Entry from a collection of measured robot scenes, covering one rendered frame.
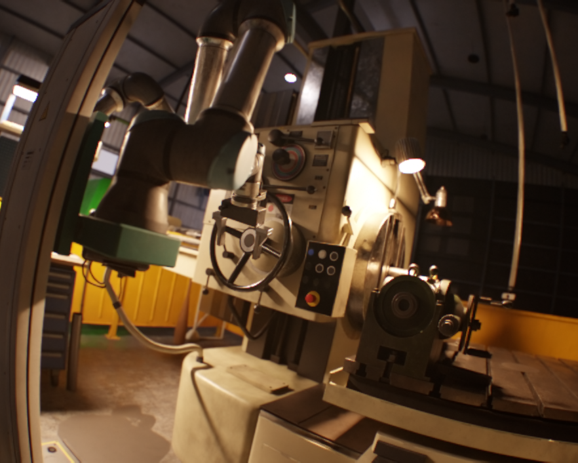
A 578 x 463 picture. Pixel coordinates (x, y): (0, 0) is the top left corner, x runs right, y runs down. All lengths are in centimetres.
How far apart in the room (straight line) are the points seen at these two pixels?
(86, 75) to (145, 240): 36
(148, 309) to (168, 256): 348
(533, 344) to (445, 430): 265
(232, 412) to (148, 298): 266
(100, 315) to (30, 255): 318
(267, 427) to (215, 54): 139
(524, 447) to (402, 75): 209
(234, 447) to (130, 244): 128
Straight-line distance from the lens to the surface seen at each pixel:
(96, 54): 74
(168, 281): 417
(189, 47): 1253
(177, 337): 412
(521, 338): 355
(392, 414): 102
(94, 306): 378
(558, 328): 361
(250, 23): 81
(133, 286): 392
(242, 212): 94
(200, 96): 85
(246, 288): 113
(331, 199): 129
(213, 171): 58
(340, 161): 133
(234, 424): 164
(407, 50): 243
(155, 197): 63
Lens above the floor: 125
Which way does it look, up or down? 6 degrees up
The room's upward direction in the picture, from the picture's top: 12 degrees clockwise
